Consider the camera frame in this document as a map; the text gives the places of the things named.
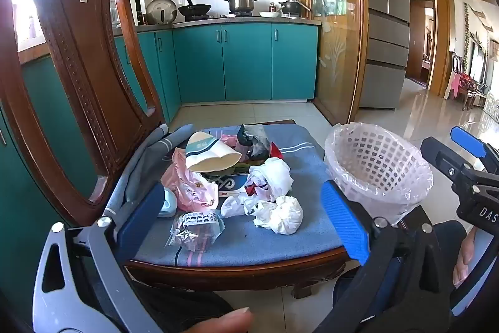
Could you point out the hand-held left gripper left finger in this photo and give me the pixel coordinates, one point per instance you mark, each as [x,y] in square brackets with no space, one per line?
[140,216]

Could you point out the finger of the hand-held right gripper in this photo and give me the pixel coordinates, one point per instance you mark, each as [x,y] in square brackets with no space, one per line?
[444,157]
[467,140]

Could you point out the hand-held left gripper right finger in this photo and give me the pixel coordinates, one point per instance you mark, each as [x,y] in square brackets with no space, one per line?
[345,224]

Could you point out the light blue face mask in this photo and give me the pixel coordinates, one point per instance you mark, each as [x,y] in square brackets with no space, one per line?
[168,202]

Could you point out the clear plastic liner bag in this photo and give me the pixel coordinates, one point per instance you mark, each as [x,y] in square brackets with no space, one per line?
[390,200]

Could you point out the clear snack wrapper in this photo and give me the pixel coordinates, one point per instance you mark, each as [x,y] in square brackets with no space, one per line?
[191,227]

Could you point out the pink plastic bag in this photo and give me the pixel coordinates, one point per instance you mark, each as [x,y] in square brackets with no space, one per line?
[187,188]

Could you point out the white tissue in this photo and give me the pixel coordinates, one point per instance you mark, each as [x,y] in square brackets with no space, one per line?
[284,216]

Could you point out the white plastic mesh basket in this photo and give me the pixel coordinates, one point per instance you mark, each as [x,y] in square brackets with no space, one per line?
[382,153]

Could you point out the white printed plastic bag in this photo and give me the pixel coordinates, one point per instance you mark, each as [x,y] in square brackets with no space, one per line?
[273,173]

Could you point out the crushed white paper cup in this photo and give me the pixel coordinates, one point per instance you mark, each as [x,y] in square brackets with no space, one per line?
[206,157]

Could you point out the white blue medicine box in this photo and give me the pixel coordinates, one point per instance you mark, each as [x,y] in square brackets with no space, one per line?
[230,185]

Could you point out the red snack packet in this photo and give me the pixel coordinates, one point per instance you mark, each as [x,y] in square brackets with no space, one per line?
[275,153]

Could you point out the dark green plastic bag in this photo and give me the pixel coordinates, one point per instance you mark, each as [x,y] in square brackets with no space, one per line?
[253,142]

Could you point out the person's right hand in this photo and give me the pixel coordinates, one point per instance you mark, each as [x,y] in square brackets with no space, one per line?
[466,259]

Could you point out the person's left hand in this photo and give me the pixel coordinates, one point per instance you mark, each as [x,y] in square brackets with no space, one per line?
[222,322]

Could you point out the wooden dining chair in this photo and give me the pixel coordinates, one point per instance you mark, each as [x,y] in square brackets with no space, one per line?
[469,91]

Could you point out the pink garment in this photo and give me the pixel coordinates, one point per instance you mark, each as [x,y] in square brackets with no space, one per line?
[454,85]

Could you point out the blue striped blanket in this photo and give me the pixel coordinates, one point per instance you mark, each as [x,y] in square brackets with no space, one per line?
[300,169]

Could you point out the grey refrigerator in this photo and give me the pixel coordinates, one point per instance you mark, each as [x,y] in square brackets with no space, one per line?
[384,44]

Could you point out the wood framed glass door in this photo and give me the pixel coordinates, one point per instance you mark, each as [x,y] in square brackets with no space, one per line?
[331,44]

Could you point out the carved wooden chair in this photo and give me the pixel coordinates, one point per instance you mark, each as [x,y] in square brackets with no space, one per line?
[78,44]

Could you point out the teal kitchen base cabinets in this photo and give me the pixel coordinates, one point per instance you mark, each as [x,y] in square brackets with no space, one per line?
[249,60]

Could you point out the steel pan lid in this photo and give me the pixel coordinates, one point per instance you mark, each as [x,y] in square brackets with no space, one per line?
[160,11]

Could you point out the white electric kettle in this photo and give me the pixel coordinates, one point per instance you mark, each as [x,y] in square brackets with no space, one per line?
[136,5]

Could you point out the black wok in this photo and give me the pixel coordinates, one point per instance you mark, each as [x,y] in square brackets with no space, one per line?
[195,9]

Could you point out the black pot with lid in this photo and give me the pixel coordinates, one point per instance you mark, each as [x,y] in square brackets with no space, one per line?
[290,7]

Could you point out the grey kitchen countertop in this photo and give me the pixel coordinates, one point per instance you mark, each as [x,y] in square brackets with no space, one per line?
[234,20]

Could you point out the white bowl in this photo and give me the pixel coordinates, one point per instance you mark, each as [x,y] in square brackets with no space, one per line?
[269,14]

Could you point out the steel stockpot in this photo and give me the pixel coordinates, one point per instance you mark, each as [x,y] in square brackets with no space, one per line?
[241,3]

